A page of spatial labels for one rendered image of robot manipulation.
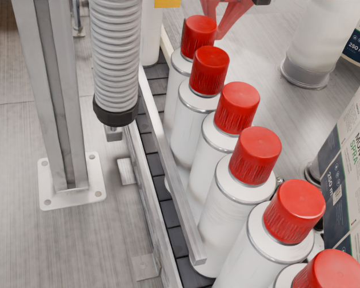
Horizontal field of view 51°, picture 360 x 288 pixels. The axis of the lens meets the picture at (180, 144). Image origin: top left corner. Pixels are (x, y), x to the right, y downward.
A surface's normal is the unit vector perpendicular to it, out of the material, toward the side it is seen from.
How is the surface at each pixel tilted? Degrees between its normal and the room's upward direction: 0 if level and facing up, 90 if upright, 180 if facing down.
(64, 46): 90
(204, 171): 90
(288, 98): 0
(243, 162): 90
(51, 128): 90
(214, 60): 2
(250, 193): 42
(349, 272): 3
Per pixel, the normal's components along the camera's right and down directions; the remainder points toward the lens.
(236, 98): 0.15, -0.66
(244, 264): -0.82, 0.36
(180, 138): -0.64, 0.53
